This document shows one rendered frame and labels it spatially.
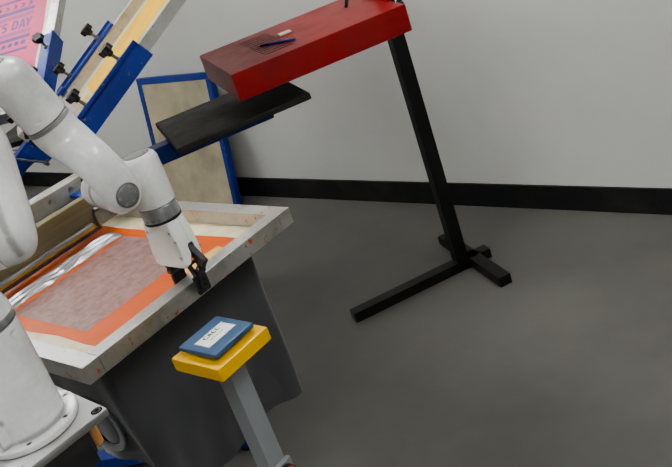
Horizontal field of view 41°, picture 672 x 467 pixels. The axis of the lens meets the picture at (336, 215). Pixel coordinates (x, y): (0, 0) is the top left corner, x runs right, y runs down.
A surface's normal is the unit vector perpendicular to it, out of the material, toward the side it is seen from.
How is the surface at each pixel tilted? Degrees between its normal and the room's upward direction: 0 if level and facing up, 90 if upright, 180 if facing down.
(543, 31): 90
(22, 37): 32
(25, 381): 90
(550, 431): 0
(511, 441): 0
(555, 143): 90
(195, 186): 79
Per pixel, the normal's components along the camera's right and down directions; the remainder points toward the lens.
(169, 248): -0.59, 0.50
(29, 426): 0.45, 0.24
